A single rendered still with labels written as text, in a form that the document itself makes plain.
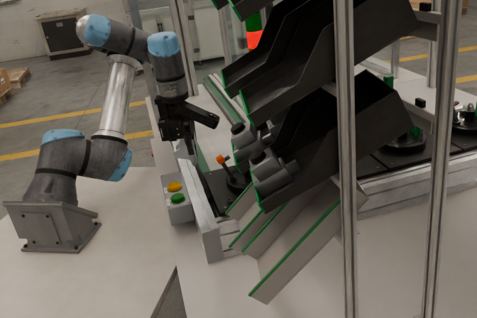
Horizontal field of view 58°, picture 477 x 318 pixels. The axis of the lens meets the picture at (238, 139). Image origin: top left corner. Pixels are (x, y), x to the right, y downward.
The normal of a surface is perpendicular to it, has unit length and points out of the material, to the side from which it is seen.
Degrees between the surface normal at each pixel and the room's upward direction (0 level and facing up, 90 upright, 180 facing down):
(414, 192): 90
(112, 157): 63
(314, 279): 0
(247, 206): 90
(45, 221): 90
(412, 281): 0
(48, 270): 0
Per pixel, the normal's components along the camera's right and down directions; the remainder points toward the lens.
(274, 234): 0.09, 0.41
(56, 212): -0.21, 0.44
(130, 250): -0.13, -0.90
